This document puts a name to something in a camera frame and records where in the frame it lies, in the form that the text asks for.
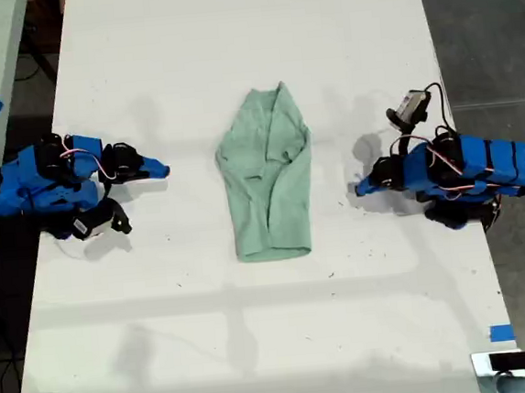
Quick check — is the pale green T-shirt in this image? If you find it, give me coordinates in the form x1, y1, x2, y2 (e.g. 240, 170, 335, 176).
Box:
209, 78, 323, 266

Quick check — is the short blue tape strip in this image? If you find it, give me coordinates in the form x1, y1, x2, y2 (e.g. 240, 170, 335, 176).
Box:
488, 322, 517, 344

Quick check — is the small black box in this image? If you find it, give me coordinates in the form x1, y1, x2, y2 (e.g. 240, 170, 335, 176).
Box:
488, 351, 525, 374

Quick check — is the red white arm wire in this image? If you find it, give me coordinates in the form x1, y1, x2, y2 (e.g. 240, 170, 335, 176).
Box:
58, 130, 118, 186
425, 137, 501, 204

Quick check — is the black camera stalk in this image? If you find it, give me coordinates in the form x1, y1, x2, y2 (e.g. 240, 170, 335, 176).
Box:
395, 128, 414, 154

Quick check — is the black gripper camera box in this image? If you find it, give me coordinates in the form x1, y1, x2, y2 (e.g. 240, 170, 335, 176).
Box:
67, 196, 134, 243
384, 88, 436, 134

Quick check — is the black camera cable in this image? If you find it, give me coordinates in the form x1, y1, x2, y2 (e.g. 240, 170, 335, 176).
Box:
421, 80, 452, 137

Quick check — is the white camera cable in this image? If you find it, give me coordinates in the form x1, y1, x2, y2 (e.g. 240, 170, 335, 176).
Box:
53, 237, 90, 262

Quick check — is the metal table bracket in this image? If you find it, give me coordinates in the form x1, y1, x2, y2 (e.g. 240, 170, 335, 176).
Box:
469, 347, 525, 391

